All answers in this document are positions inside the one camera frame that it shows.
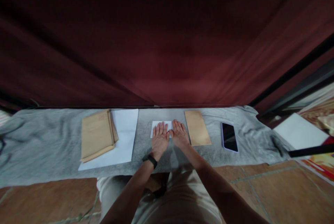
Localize black smartphone with lilac case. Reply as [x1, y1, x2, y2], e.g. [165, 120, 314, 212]
[221, 122, 239, 153]

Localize person's right hand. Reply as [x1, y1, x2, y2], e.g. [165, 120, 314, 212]
[169, 119, 193, 150]

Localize dark red curtain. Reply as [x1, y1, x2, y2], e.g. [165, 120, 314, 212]
[0, 0, 334, 113]

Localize person's legs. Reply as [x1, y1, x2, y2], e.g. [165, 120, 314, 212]
[97, 166, 225, 224]

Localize stack of brown envelopes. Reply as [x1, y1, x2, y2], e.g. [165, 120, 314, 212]
[79, 109, 119, 164]

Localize black metal frame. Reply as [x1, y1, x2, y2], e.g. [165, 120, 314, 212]
[247, 33, 334, 116]

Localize person's left hand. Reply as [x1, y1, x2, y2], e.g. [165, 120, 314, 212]
[150, 121, 171, 158]

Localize long brown envelope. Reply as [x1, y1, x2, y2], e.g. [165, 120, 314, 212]
[184, 110, 212, 147]

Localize large white paper sheet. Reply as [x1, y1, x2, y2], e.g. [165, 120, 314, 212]
[78, 109, 139, 171]

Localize orange yellow printed mat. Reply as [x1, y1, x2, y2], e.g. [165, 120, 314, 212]
[299, 153, 334, 186]

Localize grey cloth table cover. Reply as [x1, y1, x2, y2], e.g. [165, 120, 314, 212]
[0, 105, 291, 187]

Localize small white paper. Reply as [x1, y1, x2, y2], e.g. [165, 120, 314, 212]
[150, 121, 173, 139]

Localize patterned beige fabric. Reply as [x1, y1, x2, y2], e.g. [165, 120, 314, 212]
[297, 83, 334, 131]

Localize black bar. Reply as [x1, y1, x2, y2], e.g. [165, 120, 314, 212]
[288, 143, 334, 158]

